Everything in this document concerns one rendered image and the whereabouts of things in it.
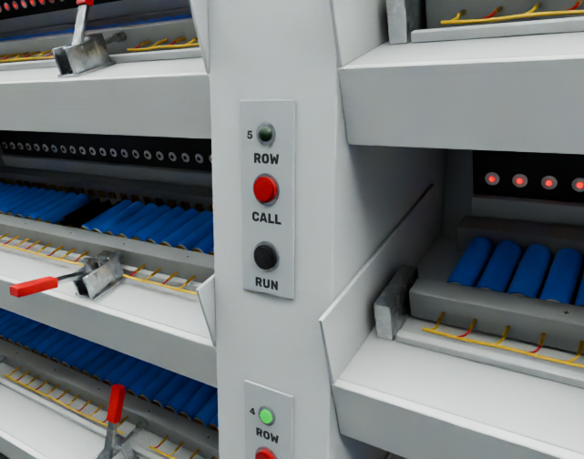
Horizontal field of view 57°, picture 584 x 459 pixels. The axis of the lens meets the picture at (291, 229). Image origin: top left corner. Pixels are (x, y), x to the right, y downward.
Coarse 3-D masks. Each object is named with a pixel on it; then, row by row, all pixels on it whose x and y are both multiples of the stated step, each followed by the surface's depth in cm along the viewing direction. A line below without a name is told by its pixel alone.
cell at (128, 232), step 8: (160, 208) 58; (168, 208) 58; (144, 216) 57; (152, 216) 57; (160, 216) 57; (136, 224) 55; (144, 224) 56; (120, 232) 54; (128, 232) 54; (136, 232) 55
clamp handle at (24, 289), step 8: (88, 264) 48; (80, 272) 47; (88, 272) 48; (32, 280) 44; (40, 280) 44; (48, 280) 44; (56, 280) 45; (64, 280) 46; (72, 280) 46; (16, 288) 42; (24, 288) 43; (32, 288) 43; (40, 288) 44; (48, 288) 44; (16, 296) 42
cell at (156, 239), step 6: (192, 210) 56; (180, 216) 55; (186, 216) 55; (192, 216) 56; (174, 222) 54; (180, 222) 54; (186, 222) 55; (162, 228) 53; (168, 228) 53; (174, 228) 54; (156, 234) 52; (162, 234) 53; (168, 234) 53; (156, 240) 52
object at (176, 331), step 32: (32, 160) 77; (64, 160) 73; (0, 256) 59; (32, 256) 58; (0, 288) 56; (64, 288) 50; (128, 288) 48; (160, 288) 47; (64, 320) 51; (96, 320) 47; (128, 320) 44; (160, 320) 43; (192, 320) 42; (128, 352) 47; (160, 352) 44; (192, 352) 41
